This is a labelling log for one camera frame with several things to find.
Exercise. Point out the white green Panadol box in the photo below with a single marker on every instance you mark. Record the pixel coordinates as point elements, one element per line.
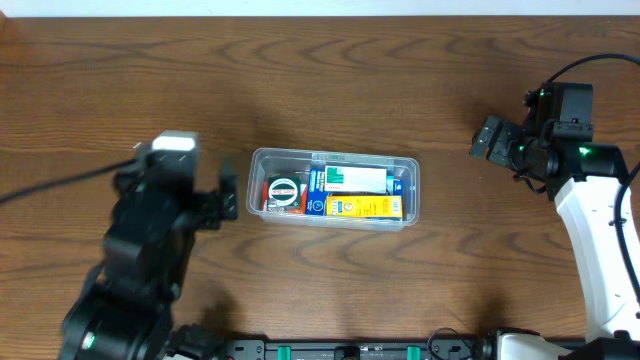
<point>342,179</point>

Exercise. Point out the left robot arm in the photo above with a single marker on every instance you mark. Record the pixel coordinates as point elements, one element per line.
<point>124,309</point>

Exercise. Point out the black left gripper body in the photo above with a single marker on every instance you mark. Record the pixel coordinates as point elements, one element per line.
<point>201,201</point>

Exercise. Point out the red white medicine box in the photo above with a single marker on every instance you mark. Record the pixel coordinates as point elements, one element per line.
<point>296,210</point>

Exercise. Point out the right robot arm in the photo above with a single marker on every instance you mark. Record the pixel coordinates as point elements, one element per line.
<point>589,184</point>

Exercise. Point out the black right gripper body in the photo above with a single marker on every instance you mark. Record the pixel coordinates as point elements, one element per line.
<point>501,145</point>

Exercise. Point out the yellow Woods syrup box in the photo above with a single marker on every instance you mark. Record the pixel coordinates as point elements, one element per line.
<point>364,206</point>

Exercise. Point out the black mounting rail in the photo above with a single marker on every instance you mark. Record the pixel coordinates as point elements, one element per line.
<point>437,348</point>

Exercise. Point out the clear plastic container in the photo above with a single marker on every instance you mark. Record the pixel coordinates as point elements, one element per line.
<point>268,162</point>

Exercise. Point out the blue Kool Fever box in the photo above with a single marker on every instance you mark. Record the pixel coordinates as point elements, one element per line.
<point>317,195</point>

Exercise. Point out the small green round-logo box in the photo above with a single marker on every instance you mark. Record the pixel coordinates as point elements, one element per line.
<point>283,193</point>

